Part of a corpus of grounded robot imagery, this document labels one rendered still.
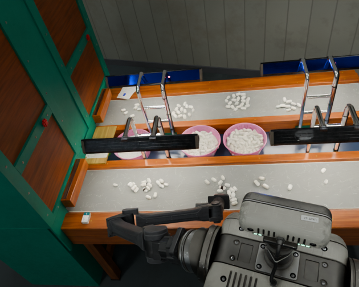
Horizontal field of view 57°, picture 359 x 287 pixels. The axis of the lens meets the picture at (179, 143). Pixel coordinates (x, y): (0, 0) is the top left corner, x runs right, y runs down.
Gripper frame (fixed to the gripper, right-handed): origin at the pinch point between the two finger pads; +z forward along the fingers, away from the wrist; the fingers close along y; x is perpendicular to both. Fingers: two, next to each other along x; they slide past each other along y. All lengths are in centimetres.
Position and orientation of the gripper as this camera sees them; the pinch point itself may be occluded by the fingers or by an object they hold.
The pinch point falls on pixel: (219, 197)
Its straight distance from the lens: 170.3
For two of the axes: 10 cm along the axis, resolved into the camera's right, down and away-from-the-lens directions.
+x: 0.6, 9.9, 1.2
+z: 1.8, -1.3, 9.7
